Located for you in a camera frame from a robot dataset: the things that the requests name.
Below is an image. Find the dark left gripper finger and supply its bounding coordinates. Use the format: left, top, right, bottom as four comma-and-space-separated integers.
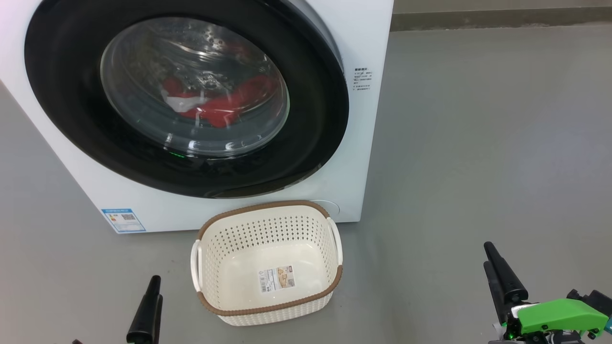
152, 295, 164, 344
127, 275, 162, 344

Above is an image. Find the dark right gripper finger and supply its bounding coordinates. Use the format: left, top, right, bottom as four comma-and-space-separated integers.
484, 241, 529, 304
483, 260, 512, 323

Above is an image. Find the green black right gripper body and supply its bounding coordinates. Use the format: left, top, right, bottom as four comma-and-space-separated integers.
488, 289, 612, 344

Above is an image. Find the red and white clothing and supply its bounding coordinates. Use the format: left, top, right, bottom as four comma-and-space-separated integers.
162, 74, 280, 129

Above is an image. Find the round black glass washer door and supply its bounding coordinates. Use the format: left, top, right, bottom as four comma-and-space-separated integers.
24, 0, 350, 199

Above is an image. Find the cream laundry basket brown rim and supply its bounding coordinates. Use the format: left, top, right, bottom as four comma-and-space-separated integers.
190, 200, 344, 327

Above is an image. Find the steel washing machine drum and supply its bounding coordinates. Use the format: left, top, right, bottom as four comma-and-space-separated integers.
108, 19, 287, 153

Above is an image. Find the white front-load washing machine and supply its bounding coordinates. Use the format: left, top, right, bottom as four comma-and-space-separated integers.
0, 0, 395, 235

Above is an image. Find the blue energy label sticker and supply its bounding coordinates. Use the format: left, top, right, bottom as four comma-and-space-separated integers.
101, 208, 146, 234

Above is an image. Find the paper product label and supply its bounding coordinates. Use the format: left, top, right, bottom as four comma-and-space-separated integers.
260, 266, 295, 294

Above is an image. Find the round white filter cover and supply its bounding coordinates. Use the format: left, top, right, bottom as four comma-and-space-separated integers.
310, 199, 341, 223

